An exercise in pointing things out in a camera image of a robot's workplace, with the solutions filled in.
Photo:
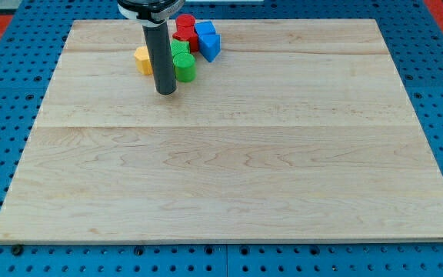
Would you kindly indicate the yellow hexagon block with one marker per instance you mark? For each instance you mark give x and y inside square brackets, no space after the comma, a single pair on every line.
[142,60]

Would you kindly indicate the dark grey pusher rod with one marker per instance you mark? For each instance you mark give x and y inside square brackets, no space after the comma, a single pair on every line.
[160,54]

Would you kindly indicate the red cylinder block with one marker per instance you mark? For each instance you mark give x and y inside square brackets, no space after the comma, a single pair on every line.
[185,21]

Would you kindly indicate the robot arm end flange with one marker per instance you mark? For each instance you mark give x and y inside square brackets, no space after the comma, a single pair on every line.
[149,12]

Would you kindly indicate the blue cube block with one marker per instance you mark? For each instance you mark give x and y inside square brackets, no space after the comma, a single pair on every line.
[204,28]

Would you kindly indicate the red star block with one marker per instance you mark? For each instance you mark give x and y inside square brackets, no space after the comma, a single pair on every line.
[187,34]

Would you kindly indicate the wooden board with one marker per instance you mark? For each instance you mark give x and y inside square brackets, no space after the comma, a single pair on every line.
[300,131]

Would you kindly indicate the blue triangular prism block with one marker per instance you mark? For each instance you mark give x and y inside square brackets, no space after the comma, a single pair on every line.
[209,46]

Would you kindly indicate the green star block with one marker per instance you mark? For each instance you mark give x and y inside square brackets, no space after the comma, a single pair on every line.
[179,47]

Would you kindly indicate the green cylinder block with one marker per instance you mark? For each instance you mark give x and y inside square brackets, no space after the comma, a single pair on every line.
[185,70]

